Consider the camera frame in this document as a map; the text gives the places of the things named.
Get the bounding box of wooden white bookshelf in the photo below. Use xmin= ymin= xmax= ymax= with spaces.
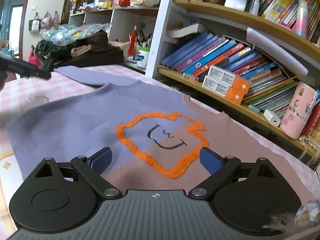
xmin=67 ymin=0 xmax=320 ymax=158

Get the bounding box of purple and pink sweater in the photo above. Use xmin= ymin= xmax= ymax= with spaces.
xmin=8 ymin=67 xmax=312 ymax=202

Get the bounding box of row of leaning books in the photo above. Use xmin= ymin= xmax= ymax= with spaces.
xmin=157 ymin=36 xmax=298 ymax=118

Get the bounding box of white charger adapter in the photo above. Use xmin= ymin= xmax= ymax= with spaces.
xmin=263 ymin=109 xmax=281 ymax=127

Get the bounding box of pink gradient bottle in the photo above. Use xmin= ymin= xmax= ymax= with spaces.
xmin=295 ymin=0 xmax=308 ymax=38

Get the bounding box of orange white box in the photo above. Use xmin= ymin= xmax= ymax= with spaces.
xmin=207 ymin=66 xmax=251 ymax=95
xmin=202 ymin=76 xmax=245 ymax=105

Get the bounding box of pink checkered cartoon table mat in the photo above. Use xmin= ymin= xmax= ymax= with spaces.
xmin=1 ymin=65 xmax=318 ymax=239

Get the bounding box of white green pen can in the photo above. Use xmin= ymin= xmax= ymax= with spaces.
xmin=137 ymin=47 xmax=150 ymax=70

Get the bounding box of black box on table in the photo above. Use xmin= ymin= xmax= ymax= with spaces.
xmin=54 ymin=47 xmax=124 ymax=69

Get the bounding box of beige watch band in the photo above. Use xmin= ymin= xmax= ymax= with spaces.
xmin=71 ymin=44 xmax=91 ymax=57

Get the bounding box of lower orange white box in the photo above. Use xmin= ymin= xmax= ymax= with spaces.
xmin=202 ymin=76 xmax=245 ymax=105

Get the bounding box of pink cartoon tumbler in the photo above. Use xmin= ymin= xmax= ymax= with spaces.
xmin=280 ymin=82 xmax=318 ymax=140

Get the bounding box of upper orange white box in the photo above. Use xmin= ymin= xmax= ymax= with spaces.
xmin=207 ymin=66 xmax=251 ymax=95

